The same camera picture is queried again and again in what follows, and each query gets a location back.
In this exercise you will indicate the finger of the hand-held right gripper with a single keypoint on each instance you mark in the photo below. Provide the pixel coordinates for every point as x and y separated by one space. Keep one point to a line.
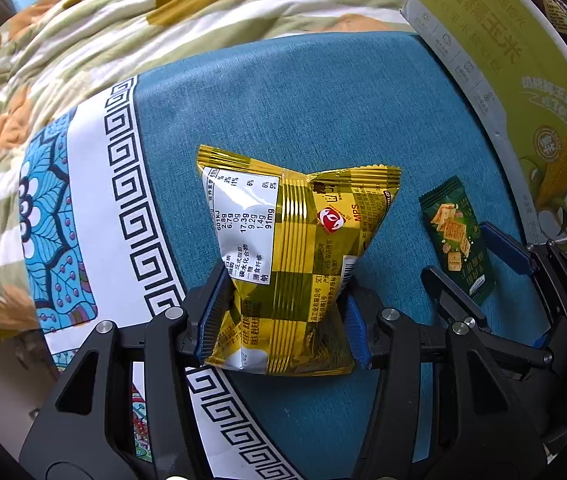
446 290
506 250

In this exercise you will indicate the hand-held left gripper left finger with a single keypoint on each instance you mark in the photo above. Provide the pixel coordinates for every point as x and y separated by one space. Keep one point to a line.
212 310

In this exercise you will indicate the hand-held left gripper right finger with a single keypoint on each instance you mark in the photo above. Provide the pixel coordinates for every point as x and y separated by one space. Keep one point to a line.
356 330

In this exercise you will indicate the green cracker packet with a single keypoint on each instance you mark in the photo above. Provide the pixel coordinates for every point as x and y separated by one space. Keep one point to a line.
456 230

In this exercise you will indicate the gold snack packet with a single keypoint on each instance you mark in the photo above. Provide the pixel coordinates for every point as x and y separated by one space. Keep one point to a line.
288 240

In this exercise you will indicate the green cardboard box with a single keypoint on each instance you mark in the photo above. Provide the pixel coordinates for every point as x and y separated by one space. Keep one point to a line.
513 85

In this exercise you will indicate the blue patterned tablecloth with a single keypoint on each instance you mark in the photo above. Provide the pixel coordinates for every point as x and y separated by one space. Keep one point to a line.
313 100

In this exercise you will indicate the floral blanket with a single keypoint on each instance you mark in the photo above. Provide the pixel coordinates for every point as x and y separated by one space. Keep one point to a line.
113 25

